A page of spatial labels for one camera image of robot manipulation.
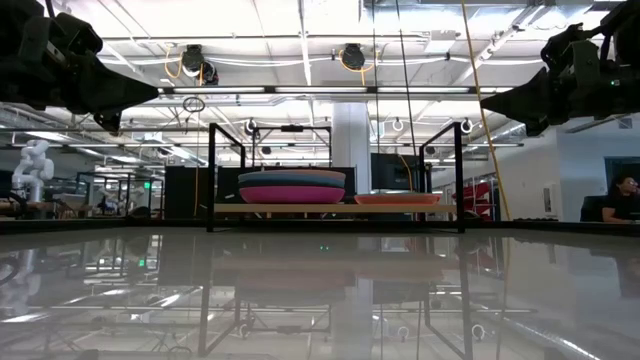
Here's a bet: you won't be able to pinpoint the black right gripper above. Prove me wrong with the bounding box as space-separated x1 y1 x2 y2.
480 64 640 137

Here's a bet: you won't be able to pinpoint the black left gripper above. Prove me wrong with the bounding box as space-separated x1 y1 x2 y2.
0 54 160 134

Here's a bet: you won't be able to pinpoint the orange translucent plate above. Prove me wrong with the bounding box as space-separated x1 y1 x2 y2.
353 193 442 206

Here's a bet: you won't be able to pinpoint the light blue opaque plate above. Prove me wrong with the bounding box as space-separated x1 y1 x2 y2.
237 173 347 184

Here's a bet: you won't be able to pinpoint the magenta plate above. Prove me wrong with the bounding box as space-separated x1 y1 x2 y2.
238 185 346 205

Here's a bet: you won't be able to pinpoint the red bin rack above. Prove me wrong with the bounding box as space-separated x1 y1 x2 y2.
452 182 499 221

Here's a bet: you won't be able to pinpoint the black partition panels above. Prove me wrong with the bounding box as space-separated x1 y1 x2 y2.
164 164 357 205

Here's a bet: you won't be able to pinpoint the white humanoid robot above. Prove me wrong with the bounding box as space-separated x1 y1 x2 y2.
10 138 55 204

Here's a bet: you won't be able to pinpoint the black office chair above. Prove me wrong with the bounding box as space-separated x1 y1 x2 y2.
579 194 607 224

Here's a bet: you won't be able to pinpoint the person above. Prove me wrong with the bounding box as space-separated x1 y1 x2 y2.
601 173 640 225

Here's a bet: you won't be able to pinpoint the black monitor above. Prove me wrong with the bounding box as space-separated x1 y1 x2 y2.
370 152 424 191

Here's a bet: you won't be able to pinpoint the white square pillar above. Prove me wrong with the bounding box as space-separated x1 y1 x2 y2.
332 102 372 197

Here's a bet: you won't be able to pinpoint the overhead light bar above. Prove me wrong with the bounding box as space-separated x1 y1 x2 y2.
157 84 516 97

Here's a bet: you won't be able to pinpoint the yellow hanging cable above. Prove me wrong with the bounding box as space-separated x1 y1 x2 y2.
459 0 511 222

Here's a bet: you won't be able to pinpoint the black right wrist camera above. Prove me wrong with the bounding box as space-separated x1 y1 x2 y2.
539 22 604 71

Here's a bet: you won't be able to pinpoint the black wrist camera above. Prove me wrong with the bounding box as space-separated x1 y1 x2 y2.
19 12 104 66
539 22 604 71

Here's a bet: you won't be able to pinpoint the black ceiling cable reel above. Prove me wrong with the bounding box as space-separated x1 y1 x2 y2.
180 43 206 76
341 43 367 71
202 60 220 86

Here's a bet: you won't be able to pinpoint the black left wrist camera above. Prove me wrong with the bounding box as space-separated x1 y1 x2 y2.
19 12 104 66

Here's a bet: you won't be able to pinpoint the black hanging cable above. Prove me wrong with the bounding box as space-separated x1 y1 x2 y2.
371 0 380 151
395 0 418 156

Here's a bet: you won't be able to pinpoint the black aluminium table frame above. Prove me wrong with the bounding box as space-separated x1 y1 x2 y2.
0 218 640 236

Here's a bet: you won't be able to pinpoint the black background rig frame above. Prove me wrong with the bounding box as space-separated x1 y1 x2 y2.
251 124 333 169

